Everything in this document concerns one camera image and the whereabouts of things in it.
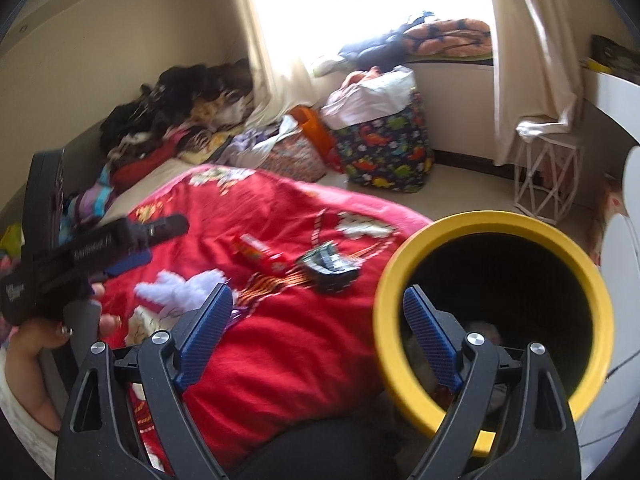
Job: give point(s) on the white furniture panel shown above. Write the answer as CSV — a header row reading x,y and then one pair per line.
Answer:
x,y
620,260

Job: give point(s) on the dark jacket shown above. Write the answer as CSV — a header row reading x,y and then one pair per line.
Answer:
x,y
380,45

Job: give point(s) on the pile of clothes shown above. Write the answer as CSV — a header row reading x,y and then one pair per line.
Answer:
x,y
165,110

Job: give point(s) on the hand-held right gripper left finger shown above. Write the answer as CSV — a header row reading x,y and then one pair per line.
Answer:
x,y
205,330

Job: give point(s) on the white fluffy cloth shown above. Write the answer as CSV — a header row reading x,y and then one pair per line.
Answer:
x,y
175,292

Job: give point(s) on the beige curtain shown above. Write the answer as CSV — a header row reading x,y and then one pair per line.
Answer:
x,y
530,60
270,60

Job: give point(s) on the red snack wrapper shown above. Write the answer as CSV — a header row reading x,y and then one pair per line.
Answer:
x,y
255,252

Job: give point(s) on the window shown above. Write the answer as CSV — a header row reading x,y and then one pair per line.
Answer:
x,y
375,0

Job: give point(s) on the brown snack wrapper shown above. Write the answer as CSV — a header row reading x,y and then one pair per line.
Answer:
x,y
325,265

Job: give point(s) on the dark cloth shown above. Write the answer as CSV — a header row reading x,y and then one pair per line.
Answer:
x,y
310,452

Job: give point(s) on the dark box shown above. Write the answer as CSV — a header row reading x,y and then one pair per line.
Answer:
x,y
612,52

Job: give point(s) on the small purple wrapper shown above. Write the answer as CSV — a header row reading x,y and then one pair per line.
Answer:
x,y
239,313

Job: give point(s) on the red floral blanket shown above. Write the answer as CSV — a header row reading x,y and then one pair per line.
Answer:
x,y
300,360

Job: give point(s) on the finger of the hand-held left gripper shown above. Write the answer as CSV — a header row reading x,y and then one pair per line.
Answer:
x,y
167,230
127,265

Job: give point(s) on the yellow rimmed bin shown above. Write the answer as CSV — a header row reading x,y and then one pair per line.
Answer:
x,y
387,300

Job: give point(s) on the pink floral fabric bag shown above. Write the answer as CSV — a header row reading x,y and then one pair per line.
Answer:
x,y
295,157

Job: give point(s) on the orange floral cushion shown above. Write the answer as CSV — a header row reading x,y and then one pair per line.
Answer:
x,y
450,35

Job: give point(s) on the white plastic bag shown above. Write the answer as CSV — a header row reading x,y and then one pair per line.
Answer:
x,y
370,100

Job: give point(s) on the person's left hand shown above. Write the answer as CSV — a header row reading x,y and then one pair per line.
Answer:
x,y
40,340

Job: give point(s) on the orange bag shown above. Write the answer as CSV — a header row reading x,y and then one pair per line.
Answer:
x,y
315,130

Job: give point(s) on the person's left forearm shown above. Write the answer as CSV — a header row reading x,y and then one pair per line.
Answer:
x,y
30,395

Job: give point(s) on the dinosaur print bag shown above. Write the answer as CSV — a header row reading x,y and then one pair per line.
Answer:
x,y
385,150

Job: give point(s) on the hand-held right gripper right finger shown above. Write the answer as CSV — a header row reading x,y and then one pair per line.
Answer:
x,y
430,340

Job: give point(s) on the beige bed sheet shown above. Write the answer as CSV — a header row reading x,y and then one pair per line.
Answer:
x,y
150,185

